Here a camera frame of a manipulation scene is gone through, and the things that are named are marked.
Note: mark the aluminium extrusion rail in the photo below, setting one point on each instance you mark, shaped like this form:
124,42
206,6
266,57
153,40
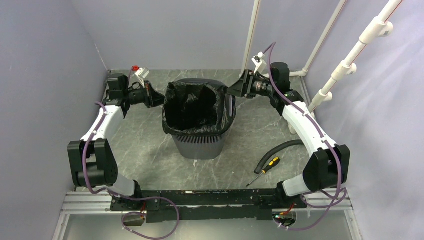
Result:
85,203

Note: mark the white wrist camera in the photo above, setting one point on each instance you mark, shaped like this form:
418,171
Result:
139,74
259,62

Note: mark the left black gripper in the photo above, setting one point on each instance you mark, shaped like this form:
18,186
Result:
152,98

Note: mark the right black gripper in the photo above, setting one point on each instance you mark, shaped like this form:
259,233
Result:
243,87

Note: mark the white PVC pipe frame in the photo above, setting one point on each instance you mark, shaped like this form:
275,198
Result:
370,101

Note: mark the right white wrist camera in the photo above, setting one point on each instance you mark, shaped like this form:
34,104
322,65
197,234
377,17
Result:
259,62

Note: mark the yellow black screwdriver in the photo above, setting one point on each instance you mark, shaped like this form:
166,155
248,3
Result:
268,167

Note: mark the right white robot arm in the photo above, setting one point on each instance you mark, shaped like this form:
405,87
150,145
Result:
328,163

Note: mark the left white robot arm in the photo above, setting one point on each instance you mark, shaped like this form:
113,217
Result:
92,162

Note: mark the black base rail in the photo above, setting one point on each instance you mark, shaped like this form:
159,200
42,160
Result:
189,205

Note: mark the black trash bag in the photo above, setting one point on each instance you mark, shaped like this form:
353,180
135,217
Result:
197,107

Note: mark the grey mesh trash bin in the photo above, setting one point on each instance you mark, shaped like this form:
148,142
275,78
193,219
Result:
200,147

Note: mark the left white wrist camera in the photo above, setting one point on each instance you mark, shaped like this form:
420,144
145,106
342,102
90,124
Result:
139,74

